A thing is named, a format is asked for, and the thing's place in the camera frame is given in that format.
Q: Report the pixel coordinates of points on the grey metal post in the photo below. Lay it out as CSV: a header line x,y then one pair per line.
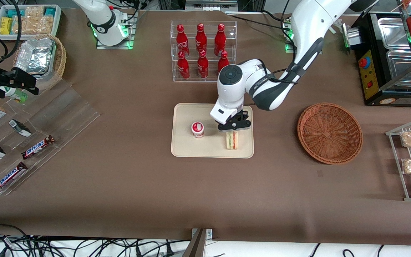
x,y
196,246

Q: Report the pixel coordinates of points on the wrapped waffle snack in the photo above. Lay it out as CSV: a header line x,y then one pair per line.
x,y
23,25
34,11
44,24

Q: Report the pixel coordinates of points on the brown table covering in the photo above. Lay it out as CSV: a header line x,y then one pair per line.
x,y
137,185

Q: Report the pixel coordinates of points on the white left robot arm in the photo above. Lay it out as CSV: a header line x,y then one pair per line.
x,y
262,89

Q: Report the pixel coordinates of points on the white plastic bin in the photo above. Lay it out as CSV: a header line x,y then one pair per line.
x,y
58,19

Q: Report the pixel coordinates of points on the teal snack packet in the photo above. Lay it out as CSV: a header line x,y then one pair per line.
x,y
50,11
14,13

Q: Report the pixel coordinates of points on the triangle sandwich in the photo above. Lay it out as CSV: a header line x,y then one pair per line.
x,y
232,141

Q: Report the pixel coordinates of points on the clear plastic wrapper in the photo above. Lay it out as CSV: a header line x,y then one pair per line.
x,y
337,25

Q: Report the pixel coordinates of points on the clear acrylic stepped display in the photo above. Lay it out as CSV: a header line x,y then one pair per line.
x,y
66,117

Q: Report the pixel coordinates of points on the brown round wicker basket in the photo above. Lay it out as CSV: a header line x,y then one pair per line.
x,y
328,134

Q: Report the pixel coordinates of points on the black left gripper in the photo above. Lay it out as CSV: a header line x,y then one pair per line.
x,y
244,115

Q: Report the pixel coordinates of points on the yellow snack packet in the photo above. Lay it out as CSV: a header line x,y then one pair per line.
x,y
6,25

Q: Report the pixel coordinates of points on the snickers chocolate bar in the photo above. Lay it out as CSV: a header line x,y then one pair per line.
x,y
10,177
37,147

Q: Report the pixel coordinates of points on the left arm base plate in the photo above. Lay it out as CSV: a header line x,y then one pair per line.
x,y
288,35

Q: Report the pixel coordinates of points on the beige plastic tray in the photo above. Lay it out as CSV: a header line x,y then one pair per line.
x,y
191,146

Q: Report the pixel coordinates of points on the green white drink bottle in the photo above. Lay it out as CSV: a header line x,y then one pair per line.
x,y
15,94

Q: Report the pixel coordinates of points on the red white yogurt cup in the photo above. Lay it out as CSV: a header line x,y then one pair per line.
x,y
197,129

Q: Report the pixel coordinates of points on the clear acrylic bottle rack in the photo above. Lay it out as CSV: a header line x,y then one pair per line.
x,y
209,80

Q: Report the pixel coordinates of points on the tan wicker basket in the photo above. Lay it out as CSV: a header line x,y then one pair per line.
x,y
60,60

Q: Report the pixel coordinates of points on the black food warmer appliance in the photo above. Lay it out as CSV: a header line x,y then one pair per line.
x,y
373,89

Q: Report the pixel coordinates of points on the steel warmer tray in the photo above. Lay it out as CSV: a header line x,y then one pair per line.
x,y
401,66
392,32

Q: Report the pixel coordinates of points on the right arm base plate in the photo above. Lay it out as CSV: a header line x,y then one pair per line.
x,y
131,35

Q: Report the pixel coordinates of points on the silver foil pack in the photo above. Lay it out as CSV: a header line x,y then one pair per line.
x,y
36,55

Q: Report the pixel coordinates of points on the red cola bottle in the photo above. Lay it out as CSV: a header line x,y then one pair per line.
x,y
223,60
201,37
183,67
202,67
220,38
182,39

